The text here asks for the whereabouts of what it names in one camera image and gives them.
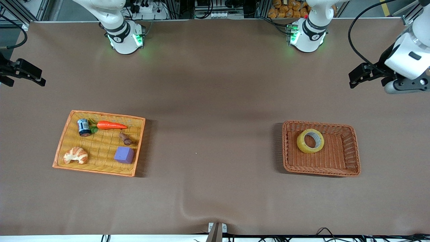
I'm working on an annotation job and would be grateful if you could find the orange toy carrot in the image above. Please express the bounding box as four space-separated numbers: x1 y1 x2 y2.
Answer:
89 118 128 134

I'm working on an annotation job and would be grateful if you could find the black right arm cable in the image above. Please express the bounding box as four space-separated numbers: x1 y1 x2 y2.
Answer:
0 14 28 51

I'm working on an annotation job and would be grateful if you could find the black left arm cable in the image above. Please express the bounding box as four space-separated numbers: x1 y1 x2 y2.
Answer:
348 0 400 67

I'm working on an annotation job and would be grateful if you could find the brown woven basket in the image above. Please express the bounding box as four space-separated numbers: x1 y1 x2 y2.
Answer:
282 121 361 177

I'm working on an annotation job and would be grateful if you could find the brown table cover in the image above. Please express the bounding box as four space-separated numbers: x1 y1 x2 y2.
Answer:
0 17 430 236

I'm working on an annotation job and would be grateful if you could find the white power strip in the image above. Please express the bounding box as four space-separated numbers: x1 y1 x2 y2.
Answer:
129 0 169 20

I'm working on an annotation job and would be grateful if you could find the yellow woven tray orange rim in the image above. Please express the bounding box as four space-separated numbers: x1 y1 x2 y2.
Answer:
52 110 146 177

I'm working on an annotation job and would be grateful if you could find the bag of orange snacks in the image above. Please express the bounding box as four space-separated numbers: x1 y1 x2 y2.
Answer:
267 0 310 19

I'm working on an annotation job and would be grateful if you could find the toy croissant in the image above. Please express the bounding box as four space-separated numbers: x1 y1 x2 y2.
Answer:
63 147 89 165

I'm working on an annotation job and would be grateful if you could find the blue white small can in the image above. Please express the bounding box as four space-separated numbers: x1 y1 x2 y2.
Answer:
77 118 91 137

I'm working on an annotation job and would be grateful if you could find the purple foam cube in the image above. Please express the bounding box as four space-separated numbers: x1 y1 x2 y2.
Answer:
114 146 135 164

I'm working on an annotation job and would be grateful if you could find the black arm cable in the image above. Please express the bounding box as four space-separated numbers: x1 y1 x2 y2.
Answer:
0 14 28 51
348 0 400 67

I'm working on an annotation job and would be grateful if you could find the black floor cable bundle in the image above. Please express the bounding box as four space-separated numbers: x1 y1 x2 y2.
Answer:
228 227 430 242

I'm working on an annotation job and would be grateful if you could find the aluminium frame profile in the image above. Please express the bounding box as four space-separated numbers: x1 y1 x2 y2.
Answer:
0 0 51 28
401 0 424 27

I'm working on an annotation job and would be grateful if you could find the yellow tape roll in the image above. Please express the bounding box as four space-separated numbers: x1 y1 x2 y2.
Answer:
296 128 325 155

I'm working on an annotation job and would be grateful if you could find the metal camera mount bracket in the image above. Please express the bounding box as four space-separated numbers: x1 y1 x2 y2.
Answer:
206 222 228 242

